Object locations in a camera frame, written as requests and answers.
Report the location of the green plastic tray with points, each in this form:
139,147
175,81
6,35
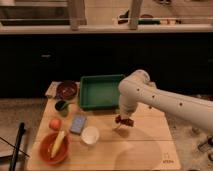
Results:
99,92

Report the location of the dark green cup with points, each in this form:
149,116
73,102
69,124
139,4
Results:
62,107

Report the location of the orange bowl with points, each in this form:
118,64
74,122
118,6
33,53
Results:
46,149

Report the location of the wooden block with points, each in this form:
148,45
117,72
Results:
52,90

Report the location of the dark red bowl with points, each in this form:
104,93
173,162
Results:
67,89

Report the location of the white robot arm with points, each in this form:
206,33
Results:
136,88

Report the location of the blue sponge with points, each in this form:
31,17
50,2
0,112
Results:
78,123

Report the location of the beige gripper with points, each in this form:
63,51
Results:
120,124

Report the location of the dark purple grape bunch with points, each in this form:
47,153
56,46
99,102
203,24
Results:
127,122

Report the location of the black tripod stand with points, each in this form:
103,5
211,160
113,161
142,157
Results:
16,147

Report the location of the white paper cup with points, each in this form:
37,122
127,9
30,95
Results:
90,135

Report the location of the orange peach fruit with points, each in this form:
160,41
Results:
55,124

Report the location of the yellow banana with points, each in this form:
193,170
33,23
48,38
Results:
57,143

